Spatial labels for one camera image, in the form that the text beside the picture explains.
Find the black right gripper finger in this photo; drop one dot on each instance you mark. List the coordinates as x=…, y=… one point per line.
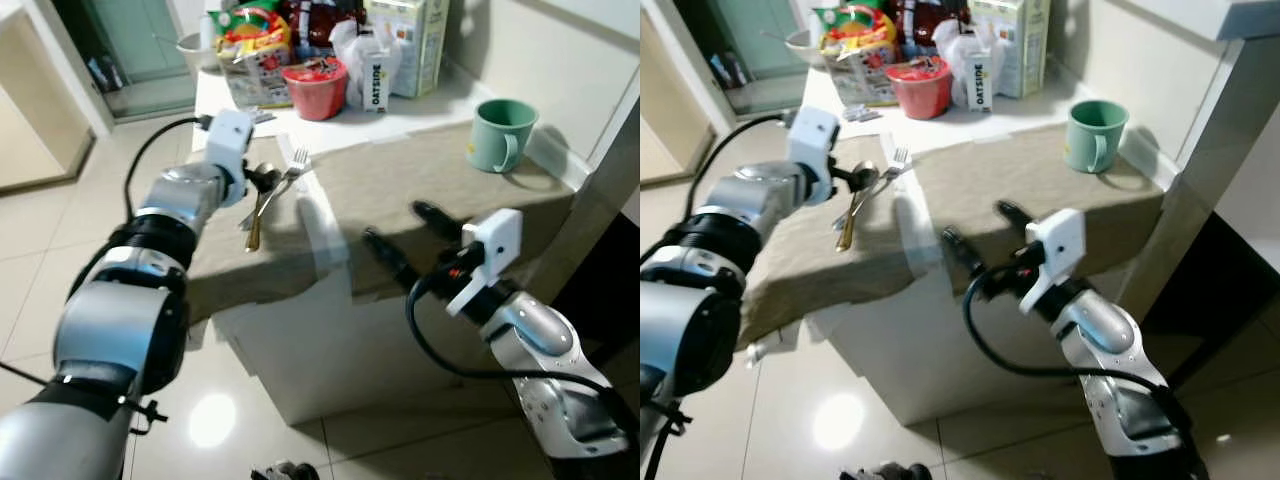
x=436, y=220
x=1016, y=218
x=388, y=255
x=962, y=250

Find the silver metal fork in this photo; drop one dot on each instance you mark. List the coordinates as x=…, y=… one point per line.
x=297, y=165
x=898, y=162

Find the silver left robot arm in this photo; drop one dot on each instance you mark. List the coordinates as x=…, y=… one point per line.
x=120, y=320
x=700, y=330

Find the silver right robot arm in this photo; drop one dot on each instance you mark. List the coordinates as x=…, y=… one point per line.
x=540, y=340
x=1110, y=340

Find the large beige table cloth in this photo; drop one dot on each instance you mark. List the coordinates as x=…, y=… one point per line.
x=440, y=170
x=1000, y=170

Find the small beige table cloth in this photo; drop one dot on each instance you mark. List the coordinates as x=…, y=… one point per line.
x=810, y=270
x=225, y=265

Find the green plastic mug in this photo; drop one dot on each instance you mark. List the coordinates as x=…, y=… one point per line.
x=1092, y=140
x=497, y=140

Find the red instant noodle bowl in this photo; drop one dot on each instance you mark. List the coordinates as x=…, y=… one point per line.
x=315, y=92
x=920, y=90

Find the white table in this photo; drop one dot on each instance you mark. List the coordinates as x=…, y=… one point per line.
x=900, y=350
x=320, y=350

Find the colourful snack package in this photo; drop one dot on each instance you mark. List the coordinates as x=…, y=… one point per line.
x=252, y=55
x=855, y=50

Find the white bowl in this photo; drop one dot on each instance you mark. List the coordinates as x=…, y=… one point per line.
x=195, y=52
x=803, y=47

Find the white Oatside carton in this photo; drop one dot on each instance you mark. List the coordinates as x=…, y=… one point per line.
x=979, y=82
x=376, y=85

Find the green glass door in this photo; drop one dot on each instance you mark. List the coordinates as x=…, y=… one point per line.
x=755, y=40
x=140, y=40

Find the white plastic bag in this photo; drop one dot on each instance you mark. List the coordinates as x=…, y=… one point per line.
x=950, y=45
x=345, y=45

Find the dark red bag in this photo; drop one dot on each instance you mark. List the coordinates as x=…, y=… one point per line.
x=925, y=22
x=320, y=25

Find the large white green box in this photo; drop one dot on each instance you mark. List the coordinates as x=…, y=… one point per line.
x=1022, y=45
x=420, y=45

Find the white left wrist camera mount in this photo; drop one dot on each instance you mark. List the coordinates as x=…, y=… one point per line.
x=812, y=140
x=229, y=145

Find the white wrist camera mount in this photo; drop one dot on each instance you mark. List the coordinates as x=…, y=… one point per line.
x=1060, y=245
x=812, y=140
x=492, y=245
x=229, y=145

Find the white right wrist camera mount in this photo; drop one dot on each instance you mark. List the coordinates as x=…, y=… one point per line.
x=1060, y=245
x=492, y=245

